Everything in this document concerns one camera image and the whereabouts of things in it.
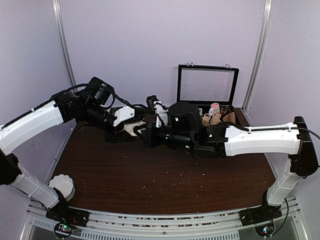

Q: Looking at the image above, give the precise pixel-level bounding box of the cream and brown sock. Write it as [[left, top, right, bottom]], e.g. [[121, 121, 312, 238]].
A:
[[123, 120, 146, 137]]

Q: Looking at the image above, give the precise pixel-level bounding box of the tan brown ribbed sock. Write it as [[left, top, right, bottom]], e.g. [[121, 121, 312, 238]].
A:
[[222, 111, 236, 124]]

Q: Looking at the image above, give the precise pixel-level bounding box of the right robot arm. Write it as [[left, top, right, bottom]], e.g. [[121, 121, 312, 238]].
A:
[[143, 98, 319, 221]]

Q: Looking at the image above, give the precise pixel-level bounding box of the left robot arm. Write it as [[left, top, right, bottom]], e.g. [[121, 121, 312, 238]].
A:
[[0, 77, 137, 222]]

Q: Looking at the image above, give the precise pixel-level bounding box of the cream brown rolled sock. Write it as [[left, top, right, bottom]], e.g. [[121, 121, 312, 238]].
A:
[[198, 108, 203, 117]]

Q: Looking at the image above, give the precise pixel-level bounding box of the tan rolled sock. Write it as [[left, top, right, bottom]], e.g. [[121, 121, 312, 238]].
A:
[[202, 113, 211, 127]]

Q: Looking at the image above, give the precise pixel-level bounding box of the black storage box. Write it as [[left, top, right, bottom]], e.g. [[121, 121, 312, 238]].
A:
[[200, 104, 240, 125]]

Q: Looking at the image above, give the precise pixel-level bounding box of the beige rolled sock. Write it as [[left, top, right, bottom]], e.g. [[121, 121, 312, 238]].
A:
[[209, 112, 222, 126]]

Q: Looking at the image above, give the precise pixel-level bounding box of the pink white rolled sock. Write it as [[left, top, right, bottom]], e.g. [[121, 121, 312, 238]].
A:
[[208, 102, 220, 116]]

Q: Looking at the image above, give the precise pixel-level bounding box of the white scalloped bowl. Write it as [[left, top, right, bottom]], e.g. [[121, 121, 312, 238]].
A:
[[48, 174, 76, 202]]

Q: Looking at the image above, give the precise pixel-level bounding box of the brown argyle rolled sock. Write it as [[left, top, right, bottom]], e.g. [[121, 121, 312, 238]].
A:
[[220, 105, 234, 116]]

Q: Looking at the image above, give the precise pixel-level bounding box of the black glass box lid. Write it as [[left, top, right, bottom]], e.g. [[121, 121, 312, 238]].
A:
[[176, 63, 240, 106]]

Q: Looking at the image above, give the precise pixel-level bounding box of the left round circuit board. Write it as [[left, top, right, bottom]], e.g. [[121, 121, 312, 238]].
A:
[[53, 223, 75, 239]]

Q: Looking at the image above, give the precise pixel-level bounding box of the round circuit board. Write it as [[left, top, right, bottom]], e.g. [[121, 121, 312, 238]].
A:
[[53, 223, 75, 239], [254, 222, 275, 238]]

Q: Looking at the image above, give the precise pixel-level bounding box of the right round circuit board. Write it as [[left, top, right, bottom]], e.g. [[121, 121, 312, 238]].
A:
[[254, 222, 275, 238]]

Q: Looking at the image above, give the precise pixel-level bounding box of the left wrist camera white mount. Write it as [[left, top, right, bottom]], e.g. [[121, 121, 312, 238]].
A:
[[113, 106, 135, 127]]

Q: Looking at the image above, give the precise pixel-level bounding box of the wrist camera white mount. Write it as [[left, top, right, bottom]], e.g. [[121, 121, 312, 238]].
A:
[[113, 106, 135, 127], [146, 95, 169, 128]]

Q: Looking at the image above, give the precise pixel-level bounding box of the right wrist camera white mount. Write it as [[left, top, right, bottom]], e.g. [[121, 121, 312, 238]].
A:
[[146, 95, 169, 128]]

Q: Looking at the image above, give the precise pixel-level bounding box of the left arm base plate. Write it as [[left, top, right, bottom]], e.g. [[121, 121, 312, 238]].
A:
[[45, 208, 90, 227]]

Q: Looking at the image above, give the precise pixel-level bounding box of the front aluminium rail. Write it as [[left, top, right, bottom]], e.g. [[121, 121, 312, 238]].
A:
[[19, 196, 308, 240]]

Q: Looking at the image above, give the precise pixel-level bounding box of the right aluminium frame post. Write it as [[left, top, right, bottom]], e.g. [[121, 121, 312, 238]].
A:
[[242, 0, 274, 114]]

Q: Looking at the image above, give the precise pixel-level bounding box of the aluminium frame post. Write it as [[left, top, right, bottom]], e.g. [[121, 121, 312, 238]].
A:
[[242, 0, 274, 114], [52, 0, 76, 87]]

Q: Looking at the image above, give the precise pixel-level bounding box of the left aluminium frame post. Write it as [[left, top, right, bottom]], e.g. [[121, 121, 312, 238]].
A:
[[52, 0, 76, 87]]

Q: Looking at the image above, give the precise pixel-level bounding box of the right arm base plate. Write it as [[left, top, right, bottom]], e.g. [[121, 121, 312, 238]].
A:
[[238, 205, 282, 226]]

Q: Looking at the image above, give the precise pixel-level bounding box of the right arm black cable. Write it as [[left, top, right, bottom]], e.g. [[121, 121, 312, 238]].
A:
[[297, 127, 320, 141]]

